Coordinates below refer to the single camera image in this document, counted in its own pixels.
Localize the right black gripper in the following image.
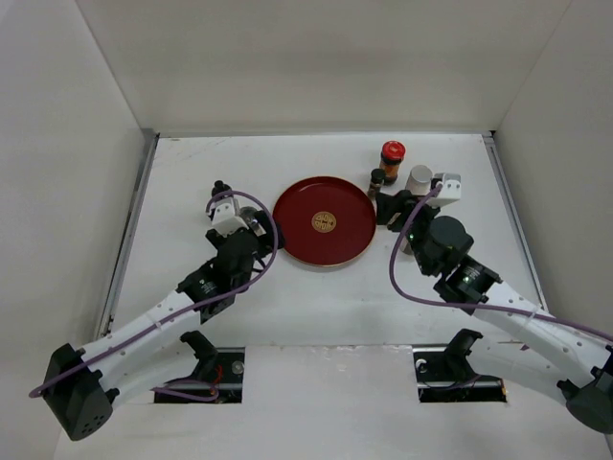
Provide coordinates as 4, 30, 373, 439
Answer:
375, 190, 444, 276

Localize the clear cap salt grinder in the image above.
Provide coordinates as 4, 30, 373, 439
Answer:
239, 206, 260, 233

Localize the black knob cap salt bottle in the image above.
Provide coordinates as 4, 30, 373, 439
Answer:
211, 180, 233, 202

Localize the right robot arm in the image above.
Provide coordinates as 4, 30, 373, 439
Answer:
375, 187, 612, 435

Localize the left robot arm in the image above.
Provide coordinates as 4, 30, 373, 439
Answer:
31, 210, 284, 442

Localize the small black cap spice bottle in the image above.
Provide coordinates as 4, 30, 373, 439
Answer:
367, 168, 386, 199

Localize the tall silver lid jar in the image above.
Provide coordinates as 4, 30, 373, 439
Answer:
405, 165, 433, 196

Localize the red lid chili sauce jar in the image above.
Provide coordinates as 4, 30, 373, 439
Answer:
379, 140, 406, 185

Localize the red round tray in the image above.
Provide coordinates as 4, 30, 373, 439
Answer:
273, 176, 376, 267

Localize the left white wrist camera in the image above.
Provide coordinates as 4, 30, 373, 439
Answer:
211, 196, 247, 237

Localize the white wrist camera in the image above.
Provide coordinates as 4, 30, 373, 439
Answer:
428, 172, 462, 208
211, 196, 247, 237

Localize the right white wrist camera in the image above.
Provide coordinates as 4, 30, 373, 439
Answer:
428, 172, 462, 208

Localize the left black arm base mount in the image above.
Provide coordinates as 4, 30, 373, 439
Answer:
179, 332, 245, 403

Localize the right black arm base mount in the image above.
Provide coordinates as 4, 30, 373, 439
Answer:
412, 329, 507, 403

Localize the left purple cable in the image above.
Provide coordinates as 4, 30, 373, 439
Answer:
28, 190, 280, 400

